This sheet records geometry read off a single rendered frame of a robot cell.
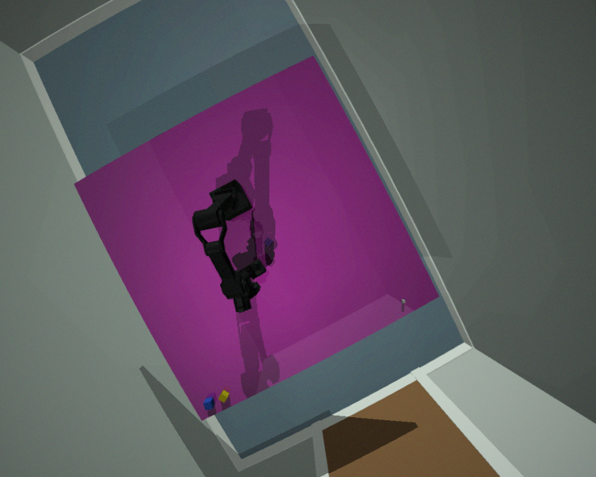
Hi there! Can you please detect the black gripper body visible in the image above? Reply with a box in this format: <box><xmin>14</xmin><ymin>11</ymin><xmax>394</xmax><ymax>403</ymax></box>
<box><xmin>239</xmin><ymin>259</ymin><xmax>266</xmax><ymax>285</ymax></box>

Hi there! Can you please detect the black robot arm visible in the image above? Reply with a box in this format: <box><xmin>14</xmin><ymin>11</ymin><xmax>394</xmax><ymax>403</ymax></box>
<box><xmin>192</xmin><ymin>188</ymin><xmax>261</xmax><ymax>313</ymax></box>

